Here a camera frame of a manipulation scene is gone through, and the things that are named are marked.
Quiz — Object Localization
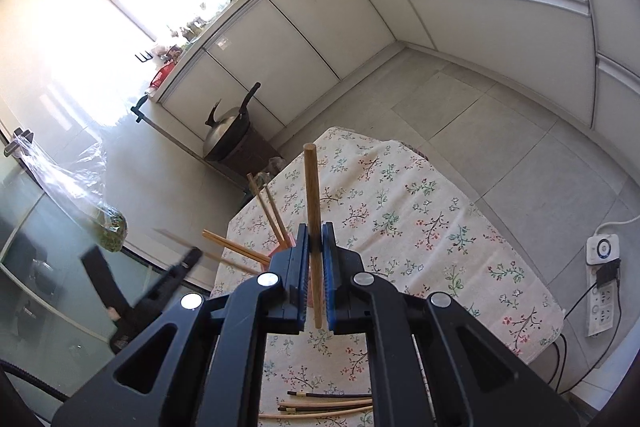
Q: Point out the black floor cables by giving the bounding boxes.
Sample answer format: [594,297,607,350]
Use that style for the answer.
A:
[550,287,601,397]

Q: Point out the pink perforated chopstick holder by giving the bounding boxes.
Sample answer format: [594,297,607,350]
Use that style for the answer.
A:
[267,242,328,308]

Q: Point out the white power cord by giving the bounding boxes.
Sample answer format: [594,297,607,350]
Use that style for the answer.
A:
[597,212,640,238]

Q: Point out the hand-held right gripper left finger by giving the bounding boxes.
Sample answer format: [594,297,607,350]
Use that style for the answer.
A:
[52,223,311,427]

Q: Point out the white power strip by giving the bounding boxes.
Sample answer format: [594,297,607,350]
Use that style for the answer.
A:
[584,277,620,339]

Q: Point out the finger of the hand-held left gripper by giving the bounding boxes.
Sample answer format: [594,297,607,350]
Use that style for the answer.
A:
[81,246,128,310]
[131,247,203,308]

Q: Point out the black wok with lid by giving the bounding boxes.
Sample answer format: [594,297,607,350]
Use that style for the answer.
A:
[202,82,263,160]

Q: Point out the thick light wooden chopstick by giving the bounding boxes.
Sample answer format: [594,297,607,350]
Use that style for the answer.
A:
[304,143,323,327]

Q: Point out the frosted glass door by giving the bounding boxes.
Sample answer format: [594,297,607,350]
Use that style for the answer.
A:
[0,117,216,413]

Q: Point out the black power adapter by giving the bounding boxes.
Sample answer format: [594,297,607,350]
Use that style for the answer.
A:
[594,258,622,289]

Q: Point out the dark brown bucket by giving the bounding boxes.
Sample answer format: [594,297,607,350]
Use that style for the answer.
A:
[215,129,281,180]

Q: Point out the single wooden chopstick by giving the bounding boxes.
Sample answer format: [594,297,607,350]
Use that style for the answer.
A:
[201,229,273,267]
[154,228,195,253]
[246,173,291,250]
[214,254,263,277]

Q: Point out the clear bag of greens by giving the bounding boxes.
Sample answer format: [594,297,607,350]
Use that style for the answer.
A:
[12,137,128,254]

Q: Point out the black wall hook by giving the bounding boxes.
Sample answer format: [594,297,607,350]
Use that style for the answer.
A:
[4,127,35,156]

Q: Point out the grey pole with black head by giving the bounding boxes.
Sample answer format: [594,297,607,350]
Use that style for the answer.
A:
[130,94,251,208]

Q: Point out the red plastic basket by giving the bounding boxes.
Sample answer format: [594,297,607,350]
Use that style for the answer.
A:
[151,63,177,88]

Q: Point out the floral tablecloth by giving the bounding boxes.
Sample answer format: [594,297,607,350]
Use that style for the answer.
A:
[209,126,565,427]

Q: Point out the row of small jars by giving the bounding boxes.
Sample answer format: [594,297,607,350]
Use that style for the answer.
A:
[165,14,211,50]

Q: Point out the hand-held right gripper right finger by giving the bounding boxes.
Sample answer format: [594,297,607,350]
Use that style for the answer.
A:
[322,222,583,427]

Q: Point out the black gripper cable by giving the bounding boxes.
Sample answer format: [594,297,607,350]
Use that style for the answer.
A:
[0,357,66,405]

